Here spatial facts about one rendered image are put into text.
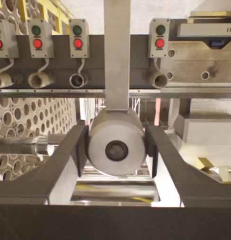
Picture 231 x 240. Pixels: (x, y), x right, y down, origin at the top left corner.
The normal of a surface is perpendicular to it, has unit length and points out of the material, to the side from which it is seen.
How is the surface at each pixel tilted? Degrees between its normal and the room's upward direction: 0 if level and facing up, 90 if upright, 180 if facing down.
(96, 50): 90
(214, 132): 90
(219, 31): 90
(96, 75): 90
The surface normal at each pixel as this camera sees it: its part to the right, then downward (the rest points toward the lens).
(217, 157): -0.02, 0.25
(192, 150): -0.02, 0.64
